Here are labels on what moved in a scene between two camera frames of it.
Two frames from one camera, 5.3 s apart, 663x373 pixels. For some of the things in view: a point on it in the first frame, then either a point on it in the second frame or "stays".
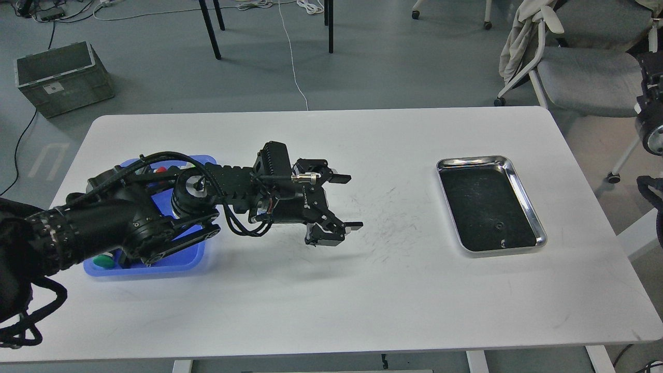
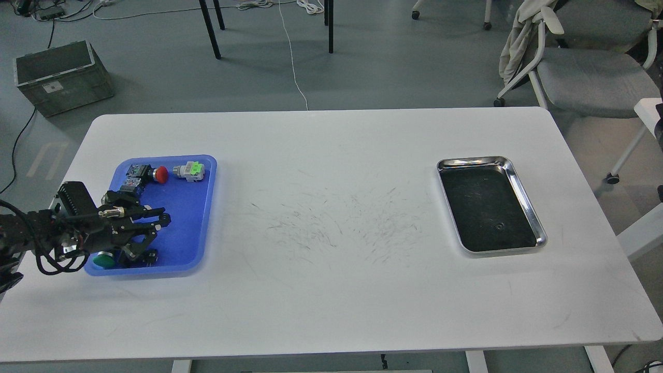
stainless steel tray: (489, 208) stays
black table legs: (329, 15) stays
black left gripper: (301, 201) → (105, 230)
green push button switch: (104, 260) stays
